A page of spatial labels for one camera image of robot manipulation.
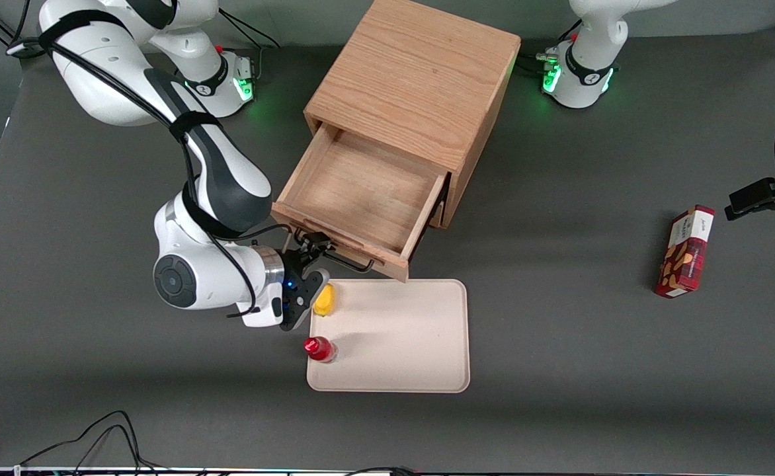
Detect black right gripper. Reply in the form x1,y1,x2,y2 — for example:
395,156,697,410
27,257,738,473
280,229,337,293

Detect black metal drawer handle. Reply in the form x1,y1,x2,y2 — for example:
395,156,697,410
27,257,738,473
293,227,376,273

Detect oak wooden drawer cabinet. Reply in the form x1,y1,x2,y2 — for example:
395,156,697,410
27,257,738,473
304,0,521,229

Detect yellow toy food piece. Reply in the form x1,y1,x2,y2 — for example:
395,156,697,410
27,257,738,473
313,284,336,317

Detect red small bottle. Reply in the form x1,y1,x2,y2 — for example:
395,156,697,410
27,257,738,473
304,336,339,364

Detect beige rectangular tray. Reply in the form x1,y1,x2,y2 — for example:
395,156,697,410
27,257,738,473
306,278,471,393

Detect red tartan snack box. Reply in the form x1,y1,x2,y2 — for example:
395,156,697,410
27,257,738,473
655,205,716,299

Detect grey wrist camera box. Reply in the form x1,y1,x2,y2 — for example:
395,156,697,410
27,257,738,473
280,267,331,332

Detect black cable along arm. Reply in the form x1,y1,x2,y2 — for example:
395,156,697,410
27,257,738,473
7,19,293,319

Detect black base power cable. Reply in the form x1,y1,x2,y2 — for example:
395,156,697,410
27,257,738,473
218,11,282,73

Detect black tangled floor cables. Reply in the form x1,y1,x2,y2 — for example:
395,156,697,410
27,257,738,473
16,410,183,475

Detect black base connector cables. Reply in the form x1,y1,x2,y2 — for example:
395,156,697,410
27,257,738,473
518,19,583,75

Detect black side camera mount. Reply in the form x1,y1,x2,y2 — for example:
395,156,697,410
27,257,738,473
724,157,775,221

